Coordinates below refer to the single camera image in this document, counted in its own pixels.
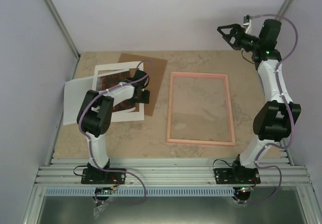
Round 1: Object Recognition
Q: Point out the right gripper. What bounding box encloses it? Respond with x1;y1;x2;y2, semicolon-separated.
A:
217;24;262;52

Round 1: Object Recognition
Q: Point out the white mat board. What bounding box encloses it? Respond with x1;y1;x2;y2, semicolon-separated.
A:
92;61;144;122

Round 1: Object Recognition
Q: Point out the red black photo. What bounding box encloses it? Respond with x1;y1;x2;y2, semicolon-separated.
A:
95;69;137;112

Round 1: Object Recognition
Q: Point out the clear acrylic sheet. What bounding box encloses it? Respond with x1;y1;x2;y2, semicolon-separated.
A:
171;77;230;141

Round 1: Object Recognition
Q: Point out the white paper sheet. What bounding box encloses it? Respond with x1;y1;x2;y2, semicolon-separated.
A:
63;76;93;125

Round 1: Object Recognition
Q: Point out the pink picture frame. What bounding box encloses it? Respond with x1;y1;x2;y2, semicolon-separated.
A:
167;71;236;146

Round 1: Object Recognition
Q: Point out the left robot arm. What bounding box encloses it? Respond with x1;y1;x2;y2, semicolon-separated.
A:
76;69;149;186

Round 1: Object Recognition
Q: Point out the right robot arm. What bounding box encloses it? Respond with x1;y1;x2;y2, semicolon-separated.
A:
213;19;301;185

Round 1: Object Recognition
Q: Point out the brown backing board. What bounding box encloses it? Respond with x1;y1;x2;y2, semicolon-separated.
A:
118;53;168;116

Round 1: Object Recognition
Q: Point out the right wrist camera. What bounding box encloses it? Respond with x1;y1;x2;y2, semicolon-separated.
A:
243;15;252;34

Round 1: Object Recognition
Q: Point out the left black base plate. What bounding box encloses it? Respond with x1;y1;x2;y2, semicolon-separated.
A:
81;167;126;185

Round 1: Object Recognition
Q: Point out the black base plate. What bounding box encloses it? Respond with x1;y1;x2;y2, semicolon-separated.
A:
81;167;126;185
214;167;261;185

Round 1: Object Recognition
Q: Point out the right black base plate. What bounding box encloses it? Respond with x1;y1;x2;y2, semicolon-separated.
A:
214;167;261;185

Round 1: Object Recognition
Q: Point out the blue grey cable duct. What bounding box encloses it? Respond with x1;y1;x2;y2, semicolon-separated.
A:
45;187;235;197

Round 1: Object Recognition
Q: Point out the aluminium rail base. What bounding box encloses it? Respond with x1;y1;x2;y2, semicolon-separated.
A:
23;151;321;223

